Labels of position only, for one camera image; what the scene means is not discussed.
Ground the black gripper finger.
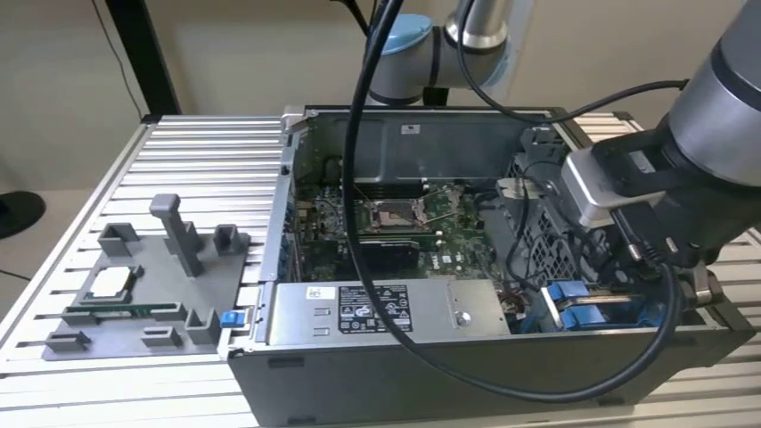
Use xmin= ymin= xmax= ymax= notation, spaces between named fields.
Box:
xmin=679 ymin=264 xmax=725 ymax=312

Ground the hard disk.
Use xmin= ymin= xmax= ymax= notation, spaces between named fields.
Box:
xmin=545 ymin=279 xmax=648 ymax=310

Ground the black disk wire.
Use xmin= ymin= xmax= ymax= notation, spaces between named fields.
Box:
xmin=507 ymin=160 xmax=609 ymax=292

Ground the blue disk carrier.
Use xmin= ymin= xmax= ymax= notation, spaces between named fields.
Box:
xmin=561 ymin=308 xmax=648 ymax=333

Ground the metal disk bay cage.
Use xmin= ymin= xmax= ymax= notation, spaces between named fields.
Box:
xmin=480 ymin=124 xmax=673 ymax=335

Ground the black RAM slot row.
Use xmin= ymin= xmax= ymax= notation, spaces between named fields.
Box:
xmin=341 ymin=226 xmax=436 ymax=238
xmin=341 ymin=176 xmax=433 ymax=200

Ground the silver power supply unit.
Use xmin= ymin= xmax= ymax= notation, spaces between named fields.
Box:
xmin=264 ymin=278 xmax=513 ymax=349

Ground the green motherboard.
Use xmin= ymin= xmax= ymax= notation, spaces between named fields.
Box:
xmin=293 ymin=177 xmax=513 ymax=285

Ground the metal socket cover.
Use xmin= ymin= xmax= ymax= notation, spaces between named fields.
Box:
xmin=415 ymin=185 xmax=465 ymax=224

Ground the open black PC case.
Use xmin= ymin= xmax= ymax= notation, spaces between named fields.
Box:
xmin=228 ymin=104 xmax=760 ymax=427

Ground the CPU socket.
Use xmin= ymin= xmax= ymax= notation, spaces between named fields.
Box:
xmin=371 ymin=200 xmax=427 ymax=228

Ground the black graphics card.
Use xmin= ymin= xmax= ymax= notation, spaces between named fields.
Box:
xmin=356 ymin=239 xmax=421 ymax=274

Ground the gray parts rack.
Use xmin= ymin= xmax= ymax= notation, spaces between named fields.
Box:
xmin=40 ymin=193 xmax=256 ymax=362

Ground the green RAM stick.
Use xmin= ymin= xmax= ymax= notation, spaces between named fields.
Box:
xmin=67 ymin=302 xmax=182 ymax=319

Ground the silver CPU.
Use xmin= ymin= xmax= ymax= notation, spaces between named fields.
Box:
xmin=87 ymin=267 xmax=136 ymax=298

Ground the black round base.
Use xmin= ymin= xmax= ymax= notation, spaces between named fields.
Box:
xmin=0 ymin=190 xmax=48 ymax=240

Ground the blue plastic bay bracket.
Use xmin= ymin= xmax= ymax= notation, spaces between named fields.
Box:
xmin=639 ymin=301 xmax=668 ymax=330

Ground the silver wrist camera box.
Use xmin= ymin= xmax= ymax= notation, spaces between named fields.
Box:
xmin=560 ymin=128 xmax=680 ymax=232

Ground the coloured power wire bundle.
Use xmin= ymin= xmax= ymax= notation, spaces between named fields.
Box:
xmin=497 ymin=287 xmax=535 ymax=322

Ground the thin black camera cable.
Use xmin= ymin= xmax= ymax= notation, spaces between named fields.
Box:
xmin=456 ymin=0 xmax=692 ymax=125

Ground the black cable bundle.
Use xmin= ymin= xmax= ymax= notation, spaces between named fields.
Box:
xmin=332 ymin=0 xmax=375 ymax=37

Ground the black upright post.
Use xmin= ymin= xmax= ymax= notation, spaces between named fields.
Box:
xmin=104 ymin=0 xmax=183 ymax=116

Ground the thin black wall cable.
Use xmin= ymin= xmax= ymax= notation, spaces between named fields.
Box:
xmin=92 ymin=0 xmax=146 ymax=116

